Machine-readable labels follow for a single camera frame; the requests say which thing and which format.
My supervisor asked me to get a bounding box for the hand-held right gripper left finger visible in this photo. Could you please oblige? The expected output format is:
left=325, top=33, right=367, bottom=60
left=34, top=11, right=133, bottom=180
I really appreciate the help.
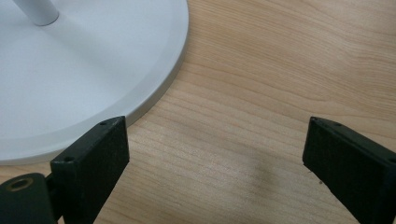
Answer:
left=49, top=115, right=131, bottom=224

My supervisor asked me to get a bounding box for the white round stand base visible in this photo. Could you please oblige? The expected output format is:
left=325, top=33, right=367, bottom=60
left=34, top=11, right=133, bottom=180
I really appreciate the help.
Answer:
left=0, top=0, right=190, bottom=166

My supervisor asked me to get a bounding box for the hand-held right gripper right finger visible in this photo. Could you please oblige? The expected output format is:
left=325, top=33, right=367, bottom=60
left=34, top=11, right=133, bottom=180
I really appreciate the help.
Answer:
left=302, top=116, right=396, bottom=224

